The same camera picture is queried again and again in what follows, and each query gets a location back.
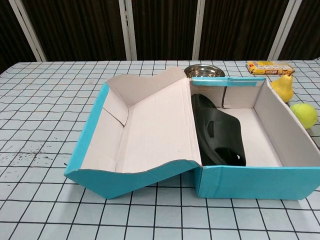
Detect black rubber slipper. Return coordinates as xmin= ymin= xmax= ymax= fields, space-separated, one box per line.
xmin=191 ymin=93 xmax=247 ymax=167

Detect light blue cardboard shoe box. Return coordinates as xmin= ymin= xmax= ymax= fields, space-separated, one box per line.
xmin=64 ymin=66 xmax=320 ymax=201

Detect white grid-patterned table mat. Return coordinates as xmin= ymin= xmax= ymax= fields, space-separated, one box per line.
xmin=0 ymin=59 xmax=320 ymax=240

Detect stainless steel bowl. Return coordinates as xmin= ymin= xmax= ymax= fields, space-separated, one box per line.
xmin=184 ymin=64 xmax=225 ymax=79

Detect dark folding screen white frames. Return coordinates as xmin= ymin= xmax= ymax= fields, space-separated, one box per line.
xmin=0 ymin=0 xmax=320 ymax=73

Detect yellow snack package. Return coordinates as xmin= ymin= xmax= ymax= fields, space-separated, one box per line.
xmin=246 ymin=60 xmax=295 ymax=76

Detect yellow pear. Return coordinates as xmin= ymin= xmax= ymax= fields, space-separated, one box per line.
xmin=271 ymin=74 xmax=295 ymax=103

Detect yellow-green tennis ball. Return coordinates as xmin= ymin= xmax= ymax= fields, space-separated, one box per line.
xmin=289 ymin=103 xmax=317 ymax=130

